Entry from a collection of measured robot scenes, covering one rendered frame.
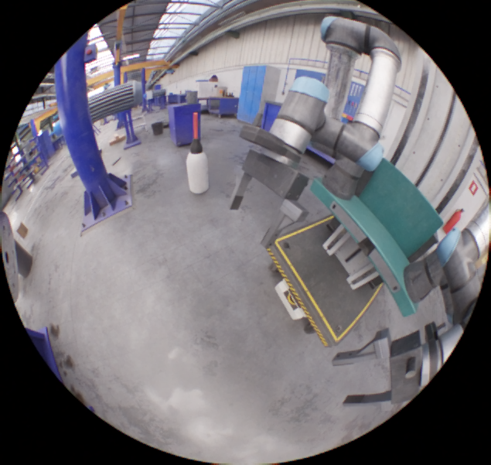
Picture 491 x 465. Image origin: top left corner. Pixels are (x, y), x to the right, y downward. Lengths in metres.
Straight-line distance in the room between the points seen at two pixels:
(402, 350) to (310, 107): 0.39
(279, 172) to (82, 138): 1.63
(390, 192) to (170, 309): 1.27
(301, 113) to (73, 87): 1.68
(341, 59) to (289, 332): 1.29
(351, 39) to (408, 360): 0.67
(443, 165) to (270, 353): 1.23
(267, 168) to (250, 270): 0.88
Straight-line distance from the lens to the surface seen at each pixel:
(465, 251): 0.38
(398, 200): 0.66
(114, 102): 3.58
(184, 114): 2.69
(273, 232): 0.27
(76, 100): 1.69
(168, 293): 1.07
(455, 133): 0.77
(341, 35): 0.57
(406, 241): 0.69
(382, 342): 0.26
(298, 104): 0.28
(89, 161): 1.72
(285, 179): 0.25
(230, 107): 5.40
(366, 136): 0.36
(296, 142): 0.26
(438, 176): 0.73
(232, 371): 1.03
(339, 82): 0.55
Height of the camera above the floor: 0.98
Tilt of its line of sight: 48 degrees down
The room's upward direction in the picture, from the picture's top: 10 degrees clockwise
